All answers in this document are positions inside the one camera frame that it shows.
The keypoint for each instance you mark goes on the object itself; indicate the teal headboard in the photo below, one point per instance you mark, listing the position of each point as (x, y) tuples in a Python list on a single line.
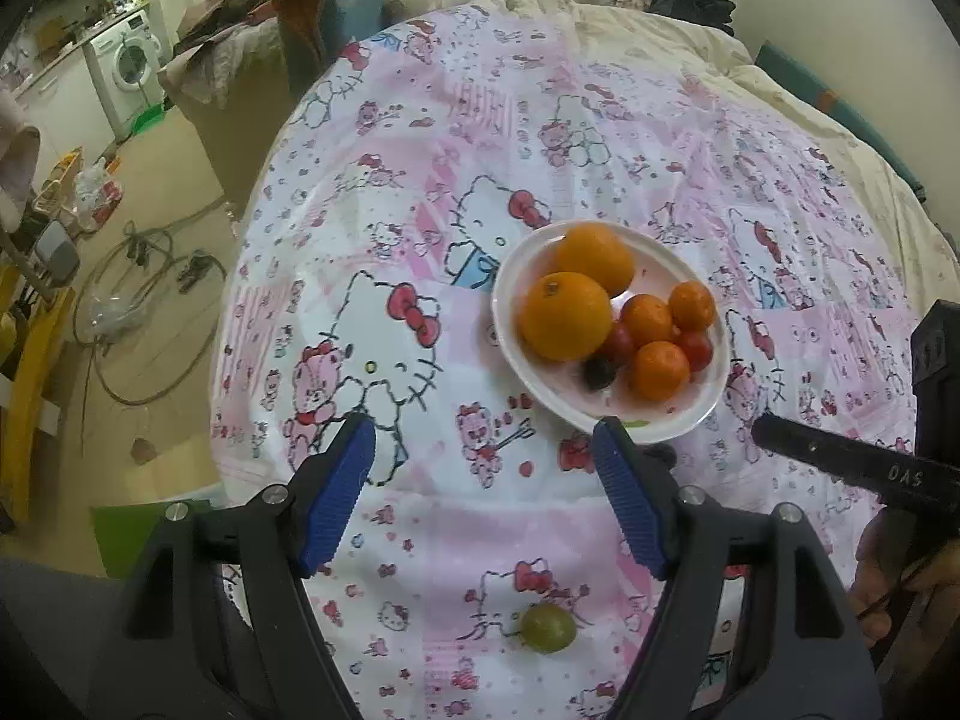
[(817, 90)]

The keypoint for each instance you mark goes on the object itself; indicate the pink and white plate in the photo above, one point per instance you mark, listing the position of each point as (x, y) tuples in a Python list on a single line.
[(675, 412)]

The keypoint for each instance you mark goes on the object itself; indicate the red cherry tomato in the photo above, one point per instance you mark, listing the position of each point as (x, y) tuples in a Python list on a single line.
[(696, 349), (619, 341)]

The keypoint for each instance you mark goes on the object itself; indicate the yellow chair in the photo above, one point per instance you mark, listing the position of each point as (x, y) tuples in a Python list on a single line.
[(34, 390)]

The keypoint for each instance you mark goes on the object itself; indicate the dark grape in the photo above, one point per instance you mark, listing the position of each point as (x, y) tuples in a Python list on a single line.
[(600, 373)]

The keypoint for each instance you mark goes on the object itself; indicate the teal upholstered chair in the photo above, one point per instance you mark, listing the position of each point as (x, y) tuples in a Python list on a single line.
[(352, 0)]

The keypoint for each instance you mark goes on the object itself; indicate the green grape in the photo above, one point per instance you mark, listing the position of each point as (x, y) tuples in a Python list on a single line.
[(549, 626)]

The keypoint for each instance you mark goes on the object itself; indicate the clear plastic bag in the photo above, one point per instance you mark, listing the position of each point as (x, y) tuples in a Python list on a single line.
[(97, 191)]

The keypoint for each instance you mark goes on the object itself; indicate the cream duvet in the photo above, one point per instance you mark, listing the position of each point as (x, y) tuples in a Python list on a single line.
[(675, 37)]

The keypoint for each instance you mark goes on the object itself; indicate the large orange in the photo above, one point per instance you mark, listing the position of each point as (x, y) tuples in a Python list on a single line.
[(595, 255), (566, 315)]

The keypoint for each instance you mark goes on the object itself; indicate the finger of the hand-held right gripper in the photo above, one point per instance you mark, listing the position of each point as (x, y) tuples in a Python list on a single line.
[(817, 450)]

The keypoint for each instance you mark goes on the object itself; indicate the white washing machine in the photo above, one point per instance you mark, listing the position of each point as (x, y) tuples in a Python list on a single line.
[(127, 60)]

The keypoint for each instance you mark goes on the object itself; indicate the small orange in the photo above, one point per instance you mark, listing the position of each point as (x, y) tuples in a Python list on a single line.
[(646, 319), (658, 369), (691, 305)]

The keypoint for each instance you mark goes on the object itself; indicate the person's right hand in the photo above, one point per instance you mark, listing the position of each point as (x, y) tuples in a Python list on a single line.
[(877, 585)]

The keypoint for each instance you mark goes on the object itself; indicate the green flat board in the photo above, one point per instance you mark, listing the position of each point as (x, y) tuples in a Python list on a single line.
[(127, 540)]

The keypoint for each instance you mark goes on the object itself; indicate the grey box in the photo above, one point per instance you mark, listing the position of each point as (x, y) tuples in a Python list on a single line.
[(56, 255)]

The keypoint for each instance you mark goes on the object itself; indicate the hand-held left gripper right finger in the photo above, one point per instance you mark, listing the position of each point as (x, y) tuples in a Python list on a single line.
[(630, 495)]

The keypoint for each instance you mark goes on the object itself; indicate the pink cartoon printed blanket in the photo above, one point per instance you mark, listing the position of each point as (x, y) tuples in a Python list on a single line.
[(450, 165)]

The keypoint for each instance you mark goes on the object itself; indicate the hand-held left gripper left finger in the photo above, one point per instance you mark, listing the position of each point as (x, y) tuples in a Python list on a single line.
[(337, 495)]

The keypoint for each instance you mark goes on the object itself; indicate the pile of clothes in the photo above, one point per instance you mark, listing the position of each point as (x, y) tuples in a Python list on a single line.
[(247, 30)]

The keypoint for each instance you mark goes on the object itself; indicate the green basin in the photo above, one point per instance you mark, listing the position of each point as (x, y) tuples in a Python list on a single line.
[(146, 120)]

